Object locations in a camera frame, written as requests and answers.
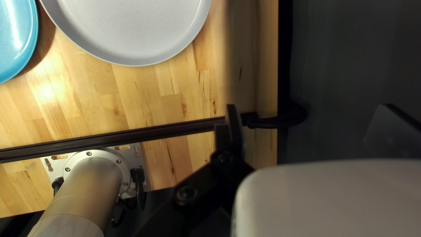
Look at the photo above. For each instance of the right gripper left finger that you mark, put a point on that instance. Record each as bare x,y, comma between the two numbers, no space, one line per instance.
227,171

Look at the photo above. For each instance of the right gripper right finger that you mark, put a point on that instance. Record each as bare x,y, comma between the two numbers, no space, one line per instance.
393,135

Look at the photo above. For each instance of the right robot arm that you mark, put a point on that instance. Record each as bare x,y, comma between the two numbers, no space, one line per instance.
88,191

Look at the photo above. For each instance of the grey round plate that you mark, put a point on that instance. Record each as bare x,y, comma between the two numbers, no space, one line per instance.
128,29

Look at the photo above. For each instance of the teal round plate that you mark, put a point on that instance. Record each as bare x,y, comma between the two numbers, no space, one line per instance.
14,36

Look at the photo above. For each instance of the black frame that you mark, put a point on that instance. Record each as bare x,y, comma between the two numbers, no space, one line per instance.
115,138

